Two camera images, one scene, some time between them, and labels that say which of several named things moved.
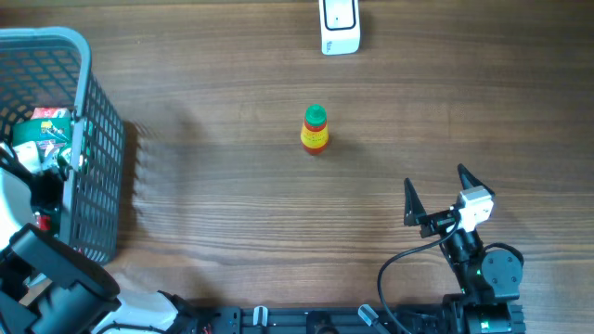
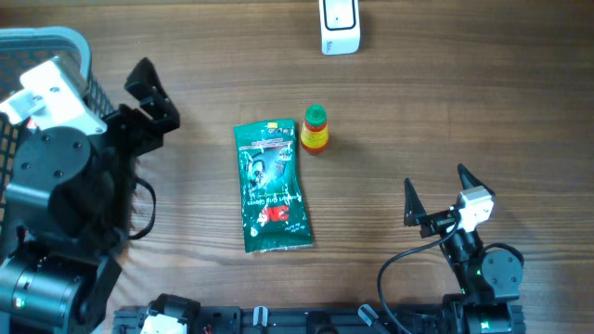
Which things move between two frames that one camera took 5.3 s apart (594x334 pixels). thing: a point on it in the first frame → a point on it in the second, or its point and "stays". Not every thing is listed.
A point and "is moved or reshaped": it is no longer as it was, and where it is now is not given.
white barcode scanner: [341, 31] stays
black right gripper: [415, 213] stays
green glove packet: [49, 134] is moved or reshaped
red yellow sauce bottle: [314, 131] stays
